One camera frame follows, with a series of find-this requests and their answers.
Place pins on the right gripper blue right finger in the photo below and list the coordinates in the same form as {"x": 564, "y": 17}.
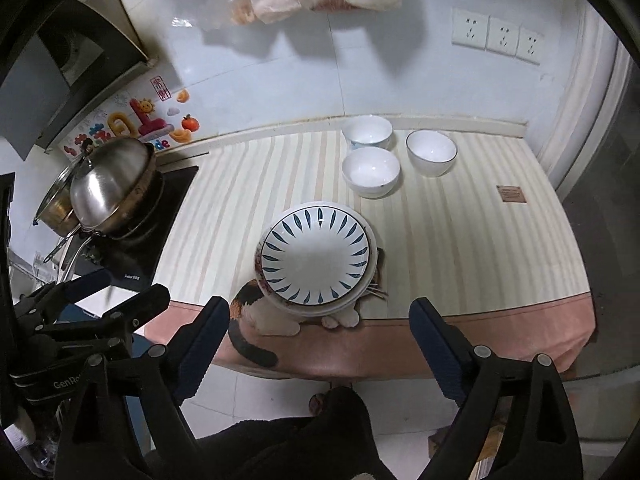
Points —
{"x": 446, "y": 350}

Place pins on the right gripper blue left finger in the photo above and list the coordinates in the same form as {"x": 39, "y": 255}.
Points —
{"x": 194, "y": 346}

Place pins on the blue striped white plate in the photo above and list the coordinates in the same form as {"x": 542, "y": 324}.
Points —
{"x": 316, "y": 253}

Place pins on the plain white bowl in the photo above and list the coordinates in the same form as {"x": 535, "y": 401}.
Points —
{"x": 371, "y": 172}

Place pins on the white bowl dark rim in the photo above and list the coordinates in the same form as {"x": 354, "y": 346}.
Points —
{"x": 431, "y": 152}

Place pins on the white bowl blue dots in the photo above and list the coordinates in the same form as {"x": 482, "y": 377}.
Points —
{"x": 367, "y": 131}

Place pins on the black induction cooktop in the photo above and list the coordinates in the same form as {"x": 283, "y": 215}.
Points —
{"x": 131, "y": 254}

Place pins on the steel stock pot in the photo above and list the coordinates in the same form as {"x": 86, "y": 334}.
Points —
{"x": 55, "y": 210}

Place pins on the person left foot sandal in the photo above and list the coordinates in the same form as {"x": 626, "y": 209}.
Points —
{"x": 315, "y": 404}

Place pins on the white plate grey flower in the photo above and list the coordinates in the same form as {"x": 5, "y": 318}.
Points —
{"x": 320, "y": 309}

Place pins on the steel wok with lid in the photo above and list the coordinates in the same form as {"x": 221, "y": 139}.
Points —
{"x": 108, "y": 185}

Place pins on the striped cat table cloth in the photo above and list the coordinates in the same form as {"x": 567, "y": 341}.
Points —
{"x": 510, "y": 276}

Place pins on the brown cloth label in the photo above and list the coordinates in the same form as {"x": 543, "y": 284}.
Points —
{"x": 511, "y": 194}

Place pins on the black range hood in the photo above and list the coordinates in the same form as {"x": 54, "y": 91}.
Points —
{"x": 59, "y": 59}

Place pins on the colourful wall sticker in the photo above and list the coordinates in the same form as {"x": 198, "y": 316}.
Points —
{"x": 152, "y": 109}

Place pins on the right white wall socket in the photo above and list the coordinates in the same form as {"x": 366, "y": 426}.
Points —
{"x": 530, "y": 46}

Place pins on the white wall socket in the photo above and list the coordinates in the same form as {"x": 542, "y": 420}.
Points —
{"x": 530, "y": 46}
{"x": 502, "y": 37}
{"x": 469, "y": 29}

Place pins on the middle white wall socket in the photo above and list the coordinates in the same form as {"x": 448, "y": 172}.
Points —
{"x": 502, "y": 37}

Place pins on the left white wall socket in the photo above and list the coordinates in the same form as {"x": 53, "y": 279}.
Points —
{"x": 469, "y": 29}

